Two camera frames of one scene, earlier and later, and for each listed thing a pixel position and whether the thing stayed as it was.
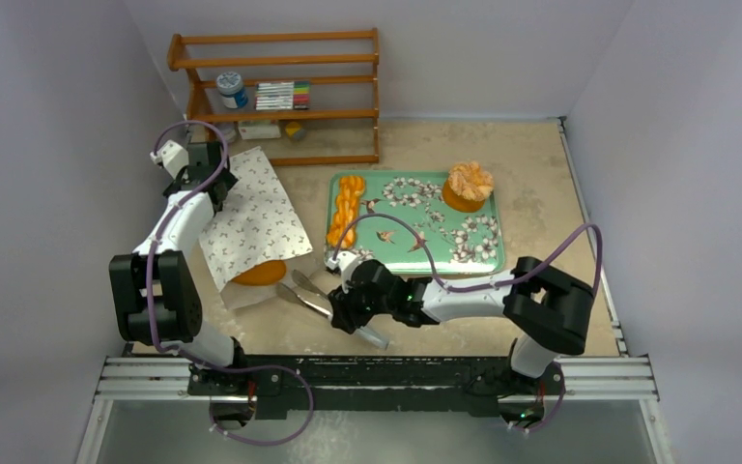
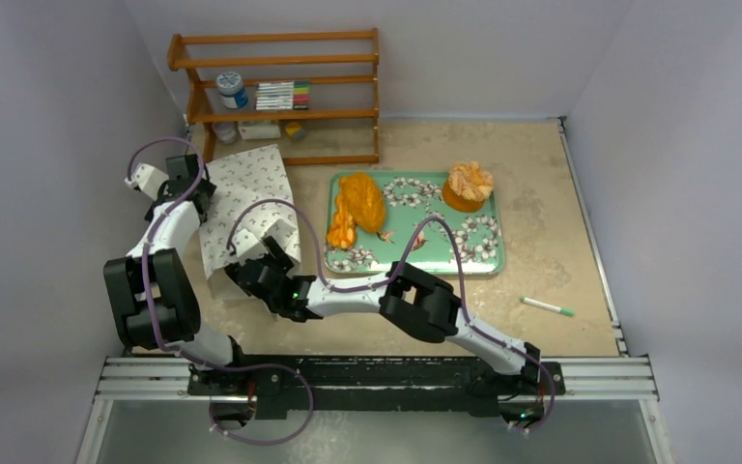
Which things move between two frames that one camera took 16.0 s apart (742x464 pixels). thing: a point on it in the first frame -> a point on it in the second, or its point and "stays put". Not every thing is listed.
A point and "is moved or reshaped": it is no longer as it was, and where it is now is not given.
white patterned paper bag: [259, 223] is moved or reshaped
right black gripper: [346, 307] -> [259, 267]
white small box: [255, 130] stays put
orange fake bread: [467, 188] stays put
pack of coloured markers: [271, 96] stays put
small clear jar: [228, 130] stays put
